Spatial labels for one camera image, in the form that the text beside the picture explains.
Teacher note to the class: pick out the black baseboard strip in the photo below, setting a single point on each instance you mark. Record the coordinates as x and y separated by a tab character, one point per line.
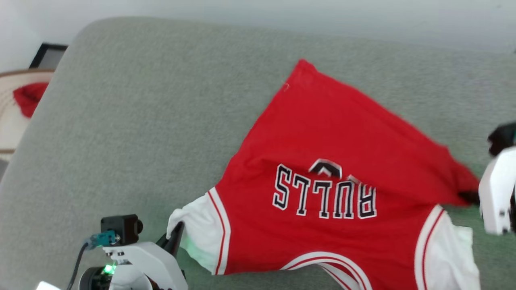
48	56

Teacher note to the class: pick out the red white basketball jersey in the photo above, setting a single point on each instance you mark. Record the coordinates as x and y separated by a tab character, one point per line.
322	133

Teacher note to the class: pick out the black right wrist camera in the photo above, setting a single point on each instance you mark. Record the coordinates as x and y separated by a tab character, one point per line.
502	137

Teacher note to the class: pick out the red garment in basket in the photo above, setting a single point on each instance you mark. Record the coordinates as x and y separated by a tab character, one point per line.
29	98

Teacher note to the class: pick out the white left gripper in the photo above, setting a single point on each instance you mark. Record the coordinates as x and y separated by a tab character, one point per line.
153	262

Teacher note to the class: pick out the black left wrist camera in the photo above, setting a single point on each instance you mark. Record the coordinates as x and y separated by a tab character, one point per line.
121	228

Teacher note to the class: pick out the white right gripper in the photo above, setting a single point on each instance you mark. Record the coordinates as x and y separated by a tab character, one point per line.
498	193

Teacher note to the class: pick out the cream plastic laundry basket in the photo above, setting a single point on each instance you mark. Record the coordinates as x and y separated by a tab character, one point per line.
8	129

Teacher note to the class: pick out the grey fabric sofa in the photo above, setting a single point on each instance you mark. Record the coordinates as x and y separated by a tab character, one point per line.
141	141

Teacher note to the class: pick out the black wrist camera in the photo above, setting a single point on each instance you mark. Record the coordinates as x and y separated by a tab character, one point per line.
502	137
121	228

